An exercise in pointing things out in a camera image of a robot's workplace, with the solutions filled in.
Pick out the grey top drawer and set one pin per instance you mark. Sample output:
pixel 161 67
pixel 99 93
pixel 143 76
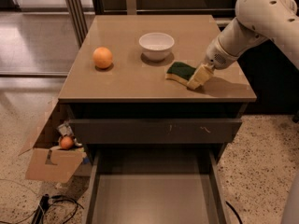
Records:
pixel 154 131

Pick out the black power strip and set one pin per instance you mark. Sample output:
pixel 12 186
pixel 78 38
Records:
pixel 41 210

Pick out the open grey middle drawer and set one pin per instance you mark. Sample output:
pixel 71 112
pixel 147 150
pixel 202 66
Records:
pixel 155 186

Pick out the green and yellow sponge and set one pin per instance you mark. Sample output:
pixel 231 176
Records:
pixel 180 72

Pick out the orange fruit on cabinet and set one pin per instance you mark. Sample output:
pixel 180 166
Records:
pixel 102 58

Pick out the grey drawer cabinet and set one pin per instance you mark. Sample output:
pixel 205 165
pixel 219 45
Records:
pixel 134 87

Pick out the crumpled packet in box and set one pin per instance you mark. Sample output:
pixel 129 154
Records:
pixel 64 129

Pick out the open cardboard box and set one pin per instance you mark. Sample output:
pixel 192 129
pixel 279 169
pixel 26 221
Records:
pixel 48 161

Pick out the white ceramic bowl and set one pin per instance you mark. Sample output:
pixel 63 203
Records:
pixel 156 46

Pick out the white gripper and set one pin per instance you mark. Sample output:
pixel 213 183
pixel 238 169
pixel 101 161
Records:
pixel 217 57

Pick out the orange fruit in box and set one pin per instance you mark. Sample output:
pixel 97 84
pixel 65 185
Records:
pixel 66 142

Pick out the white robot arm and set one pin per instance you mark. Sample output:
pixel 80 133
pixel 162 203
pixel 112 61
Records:
pixel 259 170

